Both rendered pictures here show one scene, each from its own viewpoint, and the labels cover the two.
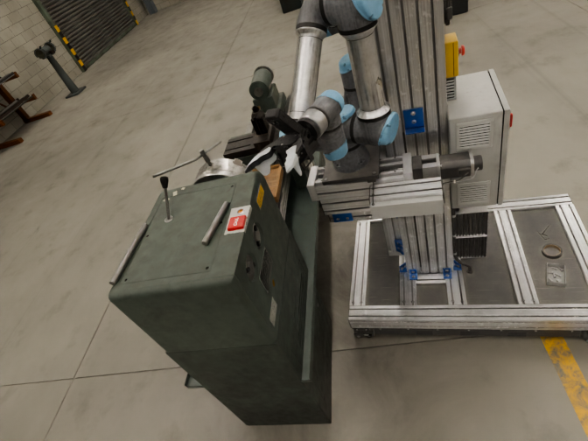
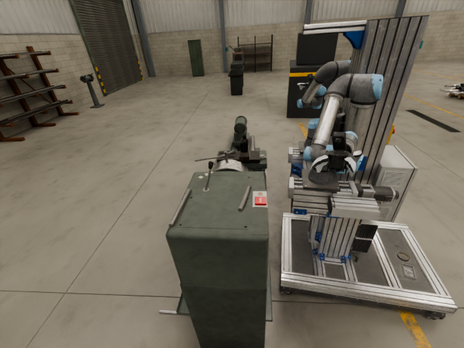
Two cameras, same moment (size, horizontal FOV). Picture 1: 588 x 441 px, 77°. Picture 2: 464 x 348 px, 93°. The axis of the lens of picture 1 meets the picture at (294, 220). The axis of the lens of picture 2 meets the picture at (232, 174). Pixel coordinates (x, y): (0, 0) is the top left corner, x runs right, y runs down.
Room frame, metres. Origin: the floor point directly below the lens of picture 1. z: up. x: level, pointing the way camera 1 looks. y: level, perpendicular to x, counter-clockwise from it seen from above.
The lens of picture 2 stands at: (0.19, 0.51, 2.01)
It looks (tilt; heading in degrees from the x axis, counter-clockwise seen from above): 32 degrees down; 348
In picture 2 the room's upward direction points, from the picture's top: 4 degrees counter-clockwise
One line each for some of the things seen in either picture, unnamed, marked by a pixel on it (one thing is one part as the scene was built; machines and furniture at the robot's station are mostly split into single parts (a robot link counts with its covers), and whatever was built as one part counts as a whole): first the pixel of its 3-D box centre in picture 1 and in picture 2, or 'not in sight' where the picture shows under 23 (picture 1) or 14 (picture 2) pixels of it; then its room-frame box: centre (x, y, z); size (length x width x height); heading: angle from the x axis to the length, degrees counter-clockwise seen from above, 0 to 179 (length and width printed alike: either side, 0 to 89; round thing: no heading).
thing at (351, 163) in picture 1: (348, 151); (320, 172); (1.24, -0.31, 1.21); 0.15 x 0.15 x 0.10
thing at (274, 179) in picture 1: (250, 187); not in sight; (1.77, 0.15, 0.89); 0.36 x 0.30 x 0.04; 70
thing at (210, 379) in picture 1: (267, 333); (232, 281); (1.15, 0.36, 0.43); 0.60 x 0.48 x 0.86; 160
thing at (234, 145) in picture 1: (258, 142); (238, 157); (2.11, 0.01, 0.95); 0.43 x 0.18 x 0.04; 70
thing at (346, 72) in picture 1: (353, 68); (316, 128); (1.68, -0.54, 1.33); 0.13 x 0.12 x 0.14; 85
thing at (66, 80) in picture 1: (59, 69); (92, 90); (9.80, 3.52, 0.57); 0.47 x 0.37 x 1.14; 162
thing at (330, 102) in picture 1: (325, 110); (346, 142); (0.96, -0.20, 1.56); 0.11 x 0.08 x 0.09; 132
